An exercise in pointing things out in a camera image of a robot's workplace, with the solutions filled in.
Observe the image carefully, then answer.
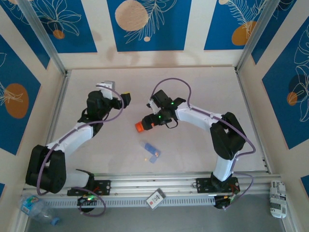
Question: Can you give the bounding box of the aluminium side rail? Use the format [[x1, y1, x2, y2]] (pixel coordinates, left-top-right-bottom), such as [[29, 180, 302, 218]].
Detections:
[[235, 69, 272, 174], [36, 70, 71, 179]]

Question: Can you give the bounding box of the aluminium frame post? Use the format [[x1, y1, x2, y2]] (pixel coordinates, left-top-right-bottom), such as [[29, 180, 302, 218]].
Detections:
[[18, 0, 68, 76], [235, 0, 283, 73]]

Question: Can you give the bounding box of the orange pill bottle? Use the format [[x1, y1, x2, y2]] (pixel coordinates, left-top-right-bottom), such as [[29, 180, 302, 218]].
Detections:
[[134, 122, 155, 133]]

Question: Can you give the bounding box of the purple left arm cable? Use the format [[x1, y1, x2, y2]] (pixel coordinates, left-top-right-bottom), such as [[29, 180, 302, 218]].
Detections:
[[37, 84, 125, 217]]

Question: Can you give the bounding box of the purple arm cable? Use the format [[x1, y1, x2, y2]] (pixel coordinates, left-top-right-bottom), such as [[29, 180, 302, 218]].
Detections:
[[37, 84, 125, 217], [152, 77, 256, 211]]

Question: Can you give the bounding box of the grey slotted cable duct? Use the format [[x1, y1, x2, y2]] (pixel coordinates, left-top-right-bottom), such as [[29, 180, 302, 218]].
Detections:
[[41, 195, 217, 209]]

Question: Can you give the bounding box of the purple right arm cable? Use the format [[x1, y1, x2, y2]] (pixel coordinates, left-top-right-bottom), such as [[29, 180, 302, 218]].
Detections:
[[152, 77, 256, 211]]

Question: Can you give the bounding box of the blue translucent pill organizer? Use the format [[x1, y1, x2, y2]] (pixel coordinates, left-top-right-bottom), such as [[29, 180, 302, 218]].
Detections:
[[140, 141, 162, 164]]

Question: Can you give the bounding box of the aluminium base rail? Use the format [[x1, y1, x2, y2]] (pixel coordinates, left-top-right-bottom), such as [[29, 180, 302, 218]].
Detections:
[[23, 170, 282, 201]]

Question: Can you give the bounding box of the clear plastic water bottle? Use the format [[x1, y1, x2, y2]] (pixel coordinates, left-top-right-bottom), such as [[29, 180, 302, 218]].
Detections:
[[18, 195, 60, 227]]

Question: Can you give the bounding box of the newspaper wrapped package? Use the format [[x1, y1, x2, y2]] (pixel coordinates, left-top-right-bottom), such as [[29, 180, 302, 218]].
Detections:
[[269, 180, 288, 219]]

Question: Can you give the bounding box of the white and red card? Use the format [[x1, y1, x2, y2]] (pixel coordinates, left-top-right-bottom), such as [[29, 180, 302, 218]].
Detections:
[[146, 188, 167, 210]]

